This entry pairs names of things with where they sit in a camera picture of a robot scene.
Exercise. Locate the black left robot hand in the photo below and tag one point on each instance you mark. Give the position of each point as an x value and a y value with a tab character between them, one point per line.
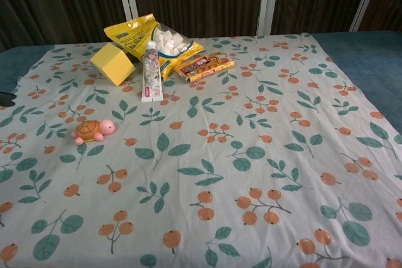
5	98

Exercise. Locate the pink and orange turtle toy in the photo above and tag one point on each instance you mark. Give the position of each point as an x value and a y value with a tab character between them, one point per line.
91	130

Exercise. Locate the fruit and leaf patterned tablecloth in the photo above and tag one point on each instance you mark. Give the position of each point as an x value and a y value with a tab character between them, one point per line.
220	161

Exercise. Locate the yellow cube block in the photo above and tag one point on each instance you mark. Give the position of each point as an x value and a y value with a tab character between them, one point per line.
111	62

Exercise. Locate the white floral toothpaste tube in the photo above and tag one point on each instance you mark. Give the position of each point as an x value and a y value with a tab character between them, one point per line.
151	71

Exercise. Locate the yellow bag of white cubes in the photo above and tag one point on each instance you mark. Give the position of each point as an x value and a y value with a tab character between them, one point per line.
147	37

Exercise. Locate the yellow cookie snack box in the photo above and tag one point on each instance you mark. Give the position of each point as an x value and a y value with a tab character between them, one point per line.
204	65

